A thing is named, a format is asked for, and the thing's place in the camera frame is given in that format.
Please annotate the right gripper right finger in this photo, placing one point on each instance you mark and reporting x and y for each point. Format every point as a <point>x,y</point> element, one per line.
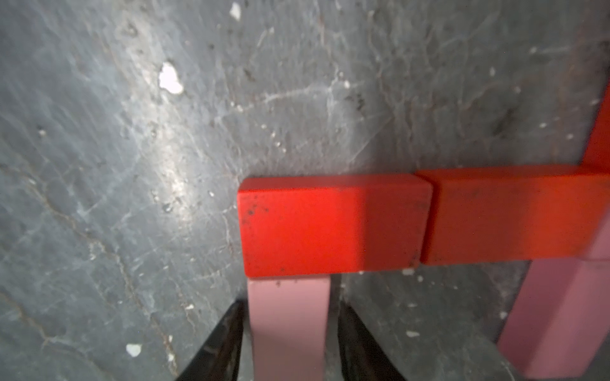
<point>361,356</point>

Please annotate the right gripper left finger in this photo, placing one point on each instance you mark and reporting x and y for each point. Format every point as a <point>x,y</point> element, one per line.
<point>219,357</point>

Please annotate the light pink block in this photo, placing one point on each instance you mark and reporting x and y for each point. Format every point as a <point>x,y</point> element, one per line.
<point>561,316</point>
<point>288,320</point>

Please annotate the red block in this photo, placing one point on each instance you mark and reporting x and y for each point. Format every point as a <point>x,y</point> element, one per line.
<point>316,225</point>
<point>513,213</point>
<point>596,154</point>

